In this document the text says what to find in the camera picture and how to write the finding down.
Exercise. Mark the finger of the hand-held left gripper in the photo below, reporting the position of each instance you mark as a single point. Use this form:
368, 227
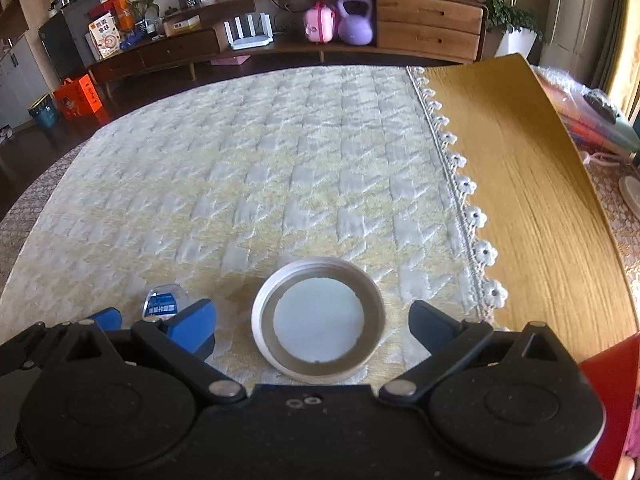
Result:
25, 350
109, 317

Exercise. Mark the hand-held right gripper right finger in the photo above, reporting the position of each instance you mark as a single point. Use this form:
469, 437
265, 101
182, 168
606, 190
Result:
432, 322

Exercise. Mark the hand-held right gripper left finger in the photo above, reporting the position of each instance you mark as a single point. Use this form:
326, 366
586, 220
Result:
192, 325

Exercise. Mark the black egg-shaped capsule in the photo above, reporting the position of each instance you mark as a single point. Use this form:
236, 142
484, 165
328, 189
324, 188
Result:
162, 302

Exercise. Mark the metal jar lid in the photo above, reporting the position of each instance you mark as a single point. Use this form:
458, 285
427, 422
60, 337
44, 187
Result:
320, 320

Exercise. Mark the red tin box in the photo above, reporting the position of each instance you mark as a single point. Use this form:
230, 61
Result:
615, 410

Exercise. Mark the yellow placemat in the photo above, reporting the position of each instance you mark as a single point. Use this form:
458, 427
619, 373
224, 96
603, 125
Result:
525, 185

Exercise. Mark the quilted cream table mat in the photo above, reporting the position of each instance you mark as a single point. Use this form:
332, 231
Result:
250, 160

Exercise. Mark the teal bucket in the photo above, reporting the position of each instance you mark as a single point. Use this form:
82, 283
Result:
45, 112

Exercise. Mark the orange gift bag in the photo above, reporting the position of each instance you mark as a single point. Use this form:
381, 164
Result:
77, 97

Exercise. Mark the stack of books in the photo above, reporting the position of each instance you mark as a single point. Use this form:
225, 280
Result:
600, 132

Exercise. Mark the pink flat scale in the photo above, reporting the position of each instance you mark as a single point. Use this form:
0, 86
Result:
230, 60

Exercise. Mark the black cabinet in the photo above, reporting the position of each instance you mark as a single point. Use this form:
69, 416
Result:
65, 45

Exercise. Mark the dark grey pouch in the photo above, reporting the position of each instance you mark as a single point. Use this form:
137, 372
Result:
602, 104

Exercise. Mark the white snack box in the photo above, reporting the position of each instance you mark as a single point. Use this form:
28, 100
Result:
105, 35

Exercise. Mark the white router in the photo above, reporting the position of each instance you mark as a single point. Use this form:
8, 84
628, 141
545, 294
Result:
248, 37

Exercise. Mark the wooden TV cabinet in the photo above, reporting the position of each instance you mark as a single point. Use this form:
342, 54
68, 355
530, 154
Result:
425, 25

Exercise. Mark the yellow flat box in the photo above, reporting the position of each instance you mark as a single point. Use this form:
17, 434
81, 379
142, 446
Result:
181, 25

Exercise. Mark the orange package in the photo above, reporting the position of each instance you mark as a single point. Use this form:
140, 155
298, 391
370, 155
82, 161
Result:
122, 12

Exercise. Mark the small leafy plant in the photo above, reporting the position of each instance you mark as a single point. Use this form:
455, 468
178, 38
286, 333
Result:
144, 12

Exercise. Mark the purple kettlebell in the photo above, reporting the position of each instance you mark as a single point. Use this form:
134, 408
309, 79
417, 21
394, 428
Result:
356, 25

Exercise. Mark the pink toy case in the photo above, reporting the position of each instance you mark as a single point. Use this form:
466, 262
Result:
320, 25

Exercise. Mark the yellow curtain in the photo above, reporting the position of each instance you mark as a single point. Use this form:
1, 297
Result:
622, 60

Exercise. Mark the tall potted plant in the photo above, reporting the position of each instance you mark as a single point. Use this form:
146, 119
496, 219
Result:
500, 0

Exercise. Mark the standing air conditioner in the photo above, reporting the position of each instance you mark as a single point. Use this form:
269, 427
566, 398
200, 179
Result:
570, 5

